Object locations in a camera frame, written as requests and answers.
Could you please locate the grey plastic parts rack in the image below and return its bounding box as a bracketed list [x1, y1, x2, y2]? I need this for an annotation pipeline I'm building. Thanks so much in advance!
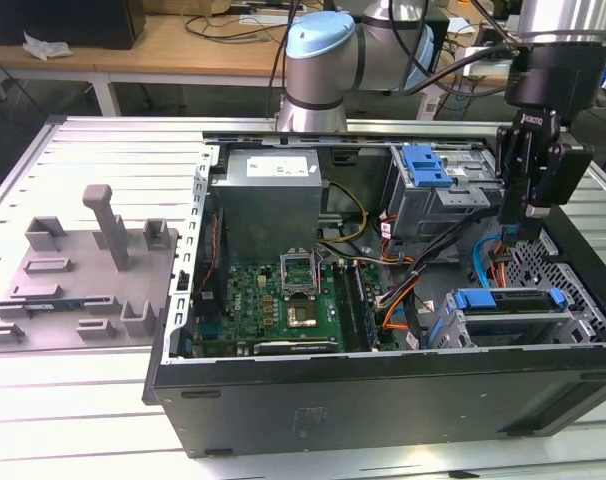
[0, 183, 182, 354]

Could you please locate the large black box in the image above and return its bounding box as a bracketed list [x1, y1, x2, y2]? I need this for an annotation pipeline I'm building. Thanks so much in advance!
[0, 0, 147, 51]

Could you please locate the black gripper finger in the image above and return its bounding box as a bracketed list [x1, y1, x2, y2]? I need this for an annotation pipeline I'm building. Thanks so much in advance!
[497, 127, 516, 240]
[510, 128, 550, 240]

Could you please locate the RAM stick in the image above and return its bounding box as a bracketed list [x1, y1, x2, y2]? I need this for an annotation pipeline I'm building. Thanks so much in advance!
[22, 299, 87, 315]

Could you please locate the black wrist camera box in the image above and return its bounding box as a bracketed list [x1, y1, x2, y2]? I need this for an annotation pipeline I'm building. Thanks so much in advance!
[532, 141, 596, 208]

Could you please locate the green motherboard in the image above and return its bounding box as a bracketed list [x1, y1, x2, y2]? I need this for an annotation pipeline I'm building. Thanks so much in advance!
[195, 260, 400, 357]

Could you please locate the silver drive cage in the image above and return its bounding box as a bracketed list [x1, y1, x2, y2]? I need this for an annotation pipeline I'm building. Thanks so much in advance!
[384, 144, 504, 251]

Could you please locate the crumpled white plastic bag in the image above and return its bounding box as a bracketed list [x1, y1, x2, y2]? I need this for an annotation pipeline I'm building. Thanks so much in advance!
[21, 30, 74, 62]

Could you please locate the orange wire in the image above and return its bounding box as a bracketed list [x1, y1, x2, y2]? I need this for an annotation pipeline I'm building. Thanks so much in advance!
[380, 269, 422, 332]

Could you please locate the blue data wire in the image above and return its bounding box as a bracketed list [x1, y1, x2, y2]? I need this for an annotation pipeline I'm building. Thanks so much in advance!
[382, 226, 519, 331]

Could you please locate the black RAM slot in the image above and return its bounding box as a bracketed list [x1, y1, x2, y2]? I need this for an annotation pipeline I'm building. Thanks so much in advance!
[331, 260, 353, 351]
[353, 259, 380, 349]
[338, 260, 362, 351]
[346, 260, 370, 350]

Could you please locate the disk power connector wire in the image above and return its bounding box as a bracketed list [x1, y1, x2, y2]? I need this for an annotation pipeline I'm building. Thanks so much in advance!
[487, 247, 513, 290]

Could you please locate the grey power supply unit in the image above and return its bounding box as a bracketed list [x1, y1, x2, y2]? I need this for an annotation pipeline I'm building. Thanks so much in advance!
[210, 148, 329, 266]

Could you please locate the black camera cable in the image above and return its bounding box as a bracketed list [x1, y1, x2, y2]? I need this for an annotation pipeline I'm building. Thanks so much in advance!
[387, 0, 522, 96]

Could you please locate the black graphics card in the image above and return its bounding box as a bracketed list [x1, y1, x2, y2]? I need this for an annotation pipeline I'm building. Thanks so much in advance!
[252, 338, 342, 357]

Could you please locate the metal socket cover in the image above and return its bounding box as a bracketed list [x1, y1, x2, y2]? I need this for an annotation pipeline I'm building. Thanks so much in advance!
[280, 248, 318, 297]

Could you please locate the blue plastic cage latch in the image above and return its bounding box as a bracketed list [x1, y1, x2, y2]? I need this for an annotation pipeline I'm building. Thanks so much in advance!
[401, 143, 455, 190]

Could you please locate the black wire bundle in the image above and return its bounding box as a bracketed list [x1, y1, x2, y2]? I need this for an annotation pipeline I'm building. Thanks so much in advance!
[406, 204, 504, 281]

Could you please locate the black flat cable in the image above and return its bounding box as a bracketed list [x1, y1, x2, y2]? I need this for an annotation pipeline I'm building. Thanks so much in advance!
[404, 279, 427, 351]

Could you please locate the black open PC case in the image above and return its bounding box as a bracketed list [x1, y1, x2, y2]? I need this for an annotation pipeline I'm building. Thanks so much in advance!
[141, 130, 606, 459]

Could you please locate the yellow wire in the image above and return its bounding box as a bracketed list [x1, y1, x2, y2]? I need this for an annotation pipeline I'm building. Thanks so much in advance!
[316, 180, 369, 247]

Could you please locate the hard disk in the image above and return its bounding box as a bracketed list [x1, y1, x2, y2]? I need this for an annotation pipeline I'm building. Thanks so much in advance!
[429, 287, 569, 347]

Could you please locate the metal disk bay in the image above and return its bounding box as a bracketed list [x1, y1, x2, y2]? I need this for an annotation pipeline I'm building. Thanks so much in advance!
[425, 287, 606, 349]

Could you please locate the CPU socket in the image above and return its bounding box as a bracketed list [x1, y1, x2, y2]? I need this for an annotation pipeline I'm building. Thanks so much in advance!
[284, 301, 318, 330]

